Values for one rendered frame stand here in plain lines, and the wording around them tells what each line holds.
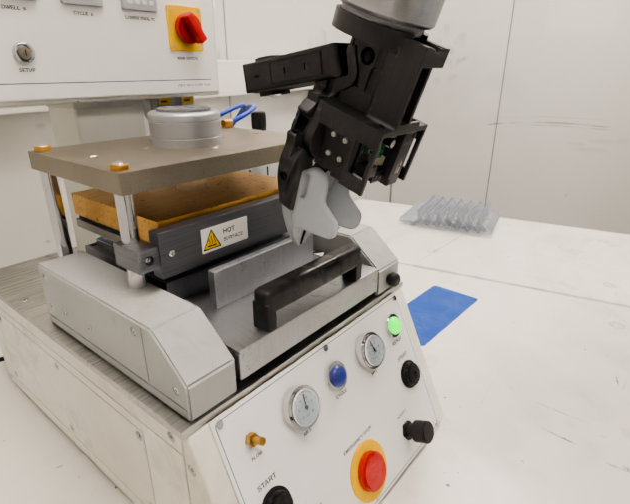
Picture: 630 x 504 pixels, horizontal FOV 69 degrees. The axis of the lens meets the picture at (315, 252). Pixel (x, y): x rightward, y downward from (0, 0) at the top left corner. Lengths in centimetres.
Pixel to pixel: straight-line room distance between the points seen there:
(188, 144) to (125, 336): 21
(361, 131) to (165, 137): 25
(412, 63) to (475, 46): 255
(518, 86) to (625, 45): 49
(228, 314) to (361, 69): 25
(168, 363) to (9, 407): 44
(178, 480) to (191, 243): 21
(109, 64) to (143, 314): 35
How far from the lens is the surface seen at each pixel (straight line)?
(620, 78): 286
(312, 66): 39
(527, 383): 78
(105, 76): 65
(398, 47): 35
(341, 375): 49
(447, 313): 93
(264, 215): 51
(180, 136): 52
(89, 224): 57
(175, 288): 48
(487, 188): 295
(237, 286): 47
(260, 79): 43
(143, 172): 42
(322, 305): 47
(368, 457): 53
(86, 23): 65
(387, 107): 35
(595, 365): 87
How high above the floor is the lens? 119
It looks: 22 degrees down
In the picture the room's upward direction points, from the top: straight up
